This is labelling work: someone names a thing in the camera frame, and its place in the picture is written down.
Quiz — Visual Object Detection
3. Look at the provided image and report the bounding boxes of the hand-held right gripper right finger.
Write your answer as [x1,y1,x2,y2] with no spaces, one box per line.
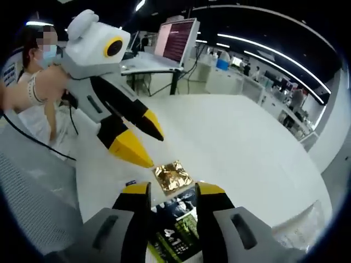
[195,182,303,263]

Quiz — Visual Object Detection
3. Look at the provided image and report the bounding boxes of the clear plastic bag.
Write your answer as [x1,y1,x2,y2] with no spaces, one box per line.
[274,199,330,250]

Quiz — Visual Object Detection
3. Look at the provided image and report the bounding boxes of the black cable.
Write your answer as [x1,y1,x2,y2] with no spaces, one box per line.
[0,105,80,162]

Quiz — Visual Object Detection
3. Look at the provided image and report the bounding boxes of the long ceiling light strip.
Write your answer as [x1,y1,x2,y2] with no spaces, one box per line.
[217,33,333,94]

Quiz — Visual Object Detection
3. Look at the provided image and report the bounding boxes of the gold foil skincare sachet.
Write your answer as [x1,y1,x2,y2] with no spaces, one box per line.
[151,159,195,196]

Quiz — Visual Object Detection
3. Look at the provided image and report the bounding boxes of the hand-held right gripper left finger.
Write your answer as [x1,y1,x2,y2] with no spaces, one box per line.
[53,182,152,263]

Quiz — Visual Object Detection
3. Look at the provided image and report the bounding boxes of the person's grey shirt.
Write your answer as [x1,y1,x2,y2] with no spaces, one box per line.
[0,128,83,247]

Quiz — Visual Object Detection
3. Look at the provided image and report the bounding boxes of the computer monitor maroon screen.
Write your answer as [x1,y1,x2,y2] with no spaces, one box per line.
[153,18,200,67]

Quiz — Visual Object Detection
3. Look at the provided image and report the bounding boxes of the white desk black legs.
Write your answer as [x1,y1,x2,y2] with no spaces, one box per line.
[120,52,185,96]

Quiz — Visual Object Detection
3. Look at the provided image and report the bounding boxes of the green black skincare packet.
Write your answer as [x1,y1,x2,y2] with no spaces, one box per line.
[146,188,201,263]

